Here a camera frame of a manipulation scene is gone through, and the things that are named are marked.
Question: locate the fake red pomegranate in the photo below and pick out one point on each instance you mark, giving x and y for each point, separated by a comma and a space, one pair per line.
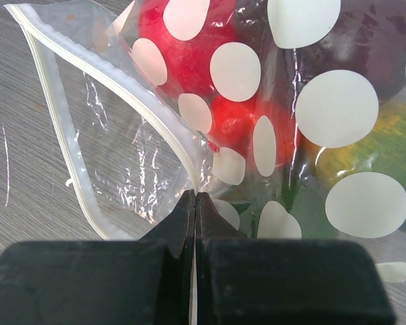
187, 33

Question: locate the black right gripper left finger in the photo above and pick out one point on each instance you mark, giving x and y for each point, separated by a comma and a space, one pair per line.
145, 281

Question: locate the clear zip top bag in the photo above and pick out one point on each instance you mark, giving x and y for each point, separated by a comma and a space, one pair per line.
131, 152

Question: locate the fake red pear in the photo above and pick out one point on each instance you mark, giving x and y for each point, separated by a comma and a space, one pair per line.
233, 124

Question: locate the fake green orange mango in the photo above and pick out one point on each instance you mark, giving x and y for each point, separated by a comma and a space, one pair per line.
316, 169

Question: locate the fake dark purple plum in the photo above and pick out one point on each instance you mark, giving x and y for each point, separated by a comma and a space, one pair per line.
369, 38

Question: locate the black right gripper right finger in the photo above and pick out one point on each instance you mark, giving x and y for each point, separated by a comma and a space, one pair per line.
251, 281

